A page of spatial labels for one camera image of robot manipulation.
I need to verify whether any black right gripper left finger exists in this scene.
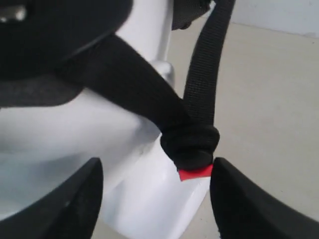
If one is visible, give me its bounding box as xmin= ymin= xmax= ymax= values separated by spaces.
xmin=0 ymin=158 xmax=103 ymax=239

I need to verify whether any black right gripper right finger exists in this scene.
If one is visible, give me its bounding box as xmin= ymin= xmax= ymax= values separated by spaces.
xmin=210 ymin=158 xmax=319 ymax=239

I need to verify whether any black helmet with tinted visor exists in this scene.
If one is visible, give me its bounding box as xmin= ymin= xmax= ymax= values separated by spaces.
xmin=0 ymin=0 xmax=235 ymax=180

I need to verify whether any white mannequin head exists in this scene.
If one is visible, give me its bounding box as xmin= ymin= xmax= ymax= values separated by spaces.
xmin=0 ymin=0 xmax=209 ymax=239

